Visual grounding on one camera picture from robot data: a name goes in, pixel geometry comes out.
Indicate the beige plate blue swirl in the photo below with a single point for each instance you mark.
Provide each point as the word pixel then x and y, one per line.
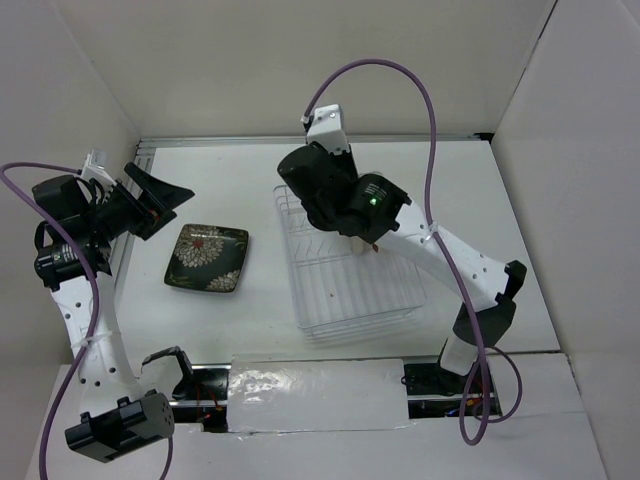
pixel 357 246

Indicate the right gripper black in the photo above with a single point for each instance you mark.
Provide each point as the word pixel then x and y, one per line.
pixel 345 159

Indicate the white wire dish rack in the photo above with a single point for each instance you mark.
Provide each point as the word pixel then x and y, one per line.
pixel 335 293

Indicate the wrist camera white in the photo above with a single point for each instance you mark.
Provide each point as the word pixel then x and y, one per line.
pixel 94 168
pixel 324 126

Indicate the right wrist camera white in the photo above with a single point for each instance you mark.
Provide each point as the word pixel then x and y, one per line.
pixel 324 126

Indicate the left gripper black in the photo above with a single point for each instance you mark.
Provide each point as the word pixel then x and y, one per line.
pixel 163 195

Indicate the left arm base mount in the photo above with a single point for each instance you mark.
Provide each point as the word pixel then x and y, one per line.
pixel 191 396

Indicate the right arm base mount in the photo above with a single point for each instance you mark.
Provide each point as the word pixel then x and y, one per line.
pixel 431 391

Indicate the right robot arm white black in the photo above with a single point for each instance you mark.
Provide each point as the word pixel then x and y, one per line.
pixel 373 209

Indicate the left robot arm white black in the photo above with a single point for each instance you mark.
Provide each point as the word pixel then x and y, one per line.
pixel 120 411

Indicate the black square plate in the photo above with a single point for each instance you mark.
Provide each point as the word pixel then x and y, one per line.
pixel 207 258

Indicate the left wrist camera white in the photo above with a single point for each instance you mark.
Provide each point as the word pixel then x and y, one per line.
pixel 94 168

